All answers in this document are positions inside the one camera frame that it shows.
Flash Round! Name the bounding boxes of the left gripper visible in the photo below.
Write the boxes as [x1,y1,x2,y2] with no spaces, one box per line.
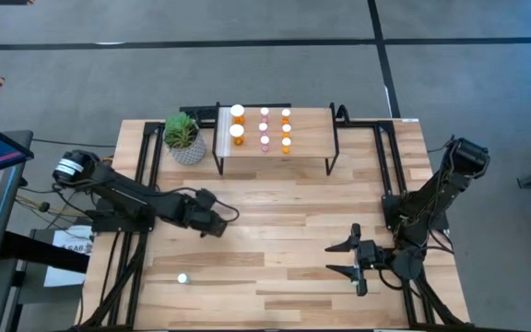
[180,187,230,239]

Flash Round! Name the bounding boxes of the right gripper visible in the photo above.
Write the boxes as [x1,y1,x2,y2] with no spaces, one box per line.
[324,223,394,298]

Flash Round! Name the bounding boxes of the large orange pill bottle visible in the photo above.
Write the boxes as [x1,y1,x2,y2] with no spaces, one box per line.
[228,123,246,147]
[229,103,246,125]

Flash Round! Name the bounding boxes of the wooden shelf black metal legs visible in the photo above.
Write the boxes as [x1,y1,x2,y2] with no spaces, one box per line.
[212,103,341,177]

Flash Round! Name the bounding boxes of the green plant in patterned pot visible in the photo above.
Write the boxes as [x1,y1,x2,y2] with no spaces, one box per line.
[162,111,207,166]

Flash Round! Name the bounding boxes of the white paper sheet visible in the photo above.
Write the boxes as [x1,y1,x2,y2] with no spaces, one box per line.
[43,224,96,288]

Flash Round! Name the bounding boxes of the black stand beam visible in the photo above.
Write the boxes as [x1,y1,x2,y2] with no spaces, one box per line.
[0,230,91,274]

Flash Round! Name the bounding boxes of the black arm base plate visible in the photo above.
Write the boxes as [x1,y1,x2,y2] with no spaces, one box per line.
[382,194,450,231]
[90,196,159,233]

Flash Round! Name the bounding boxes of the black aluminium rig frame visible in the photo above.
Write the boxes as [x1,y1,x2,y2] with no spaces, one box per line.
[74,101,472,332]

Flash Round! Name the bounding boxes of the yellow and black cables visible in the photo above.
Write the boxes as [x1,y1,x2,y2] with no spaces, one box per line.
[14,184,96,222]

